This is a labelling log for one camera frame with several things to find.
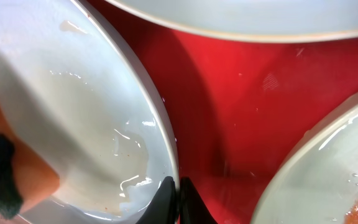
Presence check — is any green and orange sponge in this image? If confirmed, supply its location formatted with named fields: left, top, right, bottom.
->
left=0, top=109, right=60, bottom=220

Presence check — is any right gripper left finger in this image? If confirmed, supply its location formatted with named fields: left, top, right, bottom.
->
left=136, top=176, right=177, bottom=224

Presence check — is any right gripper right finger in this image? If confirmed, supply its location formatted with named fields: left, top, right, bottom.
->
left=179, top=177, right=217, bottom=224

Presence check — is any light blue plate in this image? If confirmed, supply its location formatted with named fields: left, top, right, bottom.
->
left=0, top=0, right=178, bottom=223
left=108, top=0, right=358, bottom=43
left=251, top=92, right=358, bottom=224

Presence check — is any red plastic serving tray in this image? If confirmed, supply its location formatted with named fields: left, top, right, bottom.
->
left=93, top=1, right=358, bottom=223

